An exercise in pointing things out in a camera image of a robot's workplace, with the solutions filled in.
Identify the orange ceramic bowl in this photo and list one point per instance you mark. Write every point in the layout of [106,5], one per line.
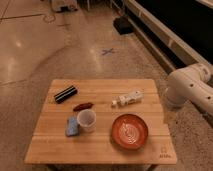
[129,131]

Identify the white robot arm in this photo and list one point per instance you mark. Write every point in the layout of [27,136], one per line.
[190,83]

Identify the brown sausage-shaped object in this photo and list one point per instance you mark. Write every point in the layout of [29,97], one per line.
[83,106]

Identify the black rectangular box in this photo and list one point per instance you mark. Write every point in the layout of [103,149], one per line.
[65,94]

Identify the translucent plastic cup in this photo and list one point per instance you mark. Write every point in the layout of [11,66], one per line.
[87,120]

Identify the wooden table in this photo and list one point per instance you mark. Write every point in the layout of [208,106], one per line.
[49,145]

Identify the blue sponge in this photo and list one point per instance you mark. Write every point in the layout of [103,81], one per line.
[72,127]

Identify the grey equipment on floor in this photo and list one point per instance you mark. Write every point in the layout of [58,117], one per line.
[58,5]

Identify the white long bench rail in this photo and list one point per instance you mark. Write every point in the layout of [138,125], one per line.
[177,32]

